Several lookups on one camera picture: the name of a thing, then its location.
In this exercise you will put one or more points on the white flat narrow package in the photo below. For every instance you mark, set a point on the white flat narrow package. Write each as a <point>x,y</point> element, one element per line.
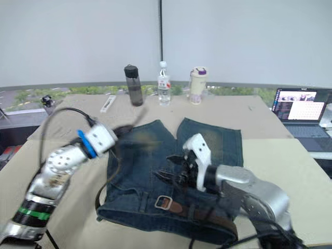
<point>108,103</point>

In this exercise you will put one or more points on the grey bottle with black lid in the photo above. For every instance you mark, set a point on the grey bottle with black lid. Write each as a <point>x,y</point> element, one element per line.
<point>135,88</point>

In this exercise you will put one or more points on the blue denim shorts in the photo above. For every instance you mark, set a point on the blue denim shorts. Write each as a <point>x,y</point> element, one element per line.
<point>145,176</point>

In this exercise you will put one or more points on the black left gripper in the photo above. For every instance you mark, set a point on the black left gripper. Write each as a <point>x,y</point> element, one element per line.
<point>123,132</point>

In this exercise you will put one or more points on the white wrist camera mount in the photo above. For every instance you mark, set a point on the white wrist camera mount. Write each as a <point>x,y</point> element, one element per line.
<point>201,153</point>
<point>99,138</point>

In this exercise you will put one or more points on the open laptop computer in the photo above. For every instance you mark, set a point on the open laptop computer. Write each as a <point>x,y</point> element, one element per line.
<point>301,109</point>

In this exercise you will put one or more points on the clear plastic water bottle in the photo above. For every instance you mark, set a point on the clear plastic water bottle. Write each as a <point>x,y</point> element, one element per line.
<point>164,88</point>

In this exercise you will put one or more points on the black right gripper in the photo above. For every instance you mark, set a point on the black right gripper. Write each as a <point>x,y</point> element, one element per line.
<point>190,171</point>

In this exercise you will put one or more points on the cream tumbler with purple lid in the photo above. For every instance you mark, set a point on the cream tumbler with purple lid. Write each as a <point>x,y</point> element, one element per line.
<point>197,88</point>

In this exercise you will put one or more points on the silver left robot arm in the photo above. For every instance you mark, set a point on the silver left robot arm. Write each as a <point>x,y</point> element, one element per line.
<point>59,160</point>

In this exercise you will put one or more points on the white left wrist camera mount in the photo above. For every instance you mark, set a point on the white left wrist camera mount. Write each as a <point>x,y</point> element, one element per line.
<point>99,138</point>

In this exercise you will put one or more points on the brown braided belt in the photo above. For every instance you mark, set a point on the brown braided belt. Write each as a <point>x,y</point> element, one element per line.
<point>179,207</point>

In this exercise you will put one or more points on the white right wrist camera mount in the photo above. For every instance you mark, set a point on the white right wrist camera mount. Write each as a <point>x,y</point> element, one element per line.
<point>201,153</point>

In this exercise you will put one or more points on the small black device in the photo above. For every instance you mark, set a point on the small black device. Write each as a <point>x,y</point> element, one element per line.
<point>46,100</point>

